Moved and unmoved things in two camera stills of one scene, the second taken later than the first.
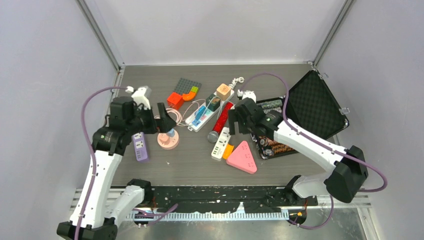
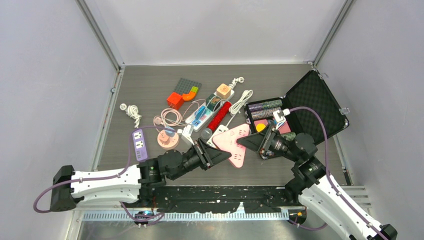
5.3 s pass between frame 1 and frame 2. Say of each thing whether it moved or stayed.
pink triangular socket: moved
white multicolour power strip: stayed
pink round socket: stayed
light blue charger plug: stayed
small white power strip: moved
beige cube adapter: stayed
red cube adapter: stayed
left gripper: moved
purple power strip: stayed
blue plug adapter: stayed
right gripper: moved
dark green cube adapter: stayed
